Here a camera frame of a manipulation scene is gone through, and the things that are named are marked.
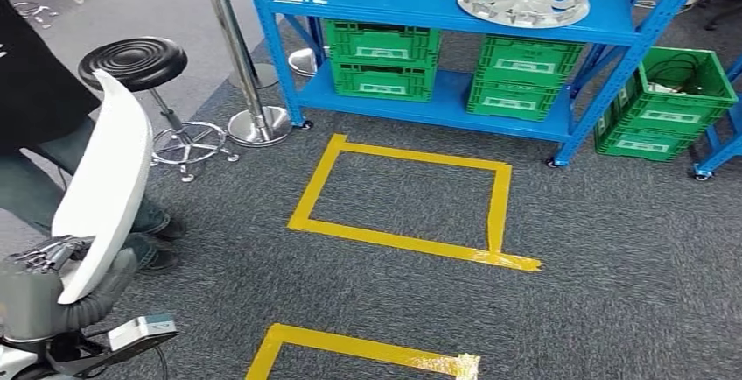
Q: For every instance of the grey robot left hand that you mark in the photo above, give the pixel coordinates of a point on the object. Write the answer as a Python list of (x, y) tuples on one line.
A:
[(29, 302)]

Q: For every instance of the white curved panel part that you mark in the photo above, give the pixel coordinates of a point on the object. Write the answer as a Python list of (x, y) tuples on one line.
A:
[(110, 180)]

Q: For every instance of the person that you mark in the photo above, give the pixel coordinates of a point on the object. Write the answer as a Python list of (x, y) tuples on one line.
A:
[(35, 76)]

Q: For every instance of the black stool with chrome base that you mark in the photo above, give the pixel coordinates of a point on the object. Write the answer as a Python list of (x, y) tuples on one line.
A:
[(133, 61)]

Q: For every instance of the chrome stanchion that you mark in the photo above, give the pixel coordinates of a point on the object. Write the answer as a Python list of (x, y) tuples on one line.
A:
[(232, 35), (264, 76), (301, 64)]

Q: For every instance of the yellow tape rectangle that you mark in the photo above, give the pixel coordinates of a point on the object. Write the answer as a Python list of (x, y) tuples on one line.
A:
[(406, 242)]

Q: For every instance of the grey wheel hubcap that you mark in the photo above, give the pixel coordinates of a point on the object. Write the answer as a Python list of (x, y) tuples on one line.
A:
[(524, 0)]

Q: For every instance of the white power adapter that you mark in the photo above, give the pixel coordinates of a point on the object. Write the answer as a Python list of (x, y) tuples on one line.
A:
[(678, 89)]

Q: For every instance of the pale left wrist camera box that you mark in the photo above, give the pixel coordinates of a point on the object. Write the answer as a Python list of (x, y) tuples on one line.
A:
[(142, 331)]

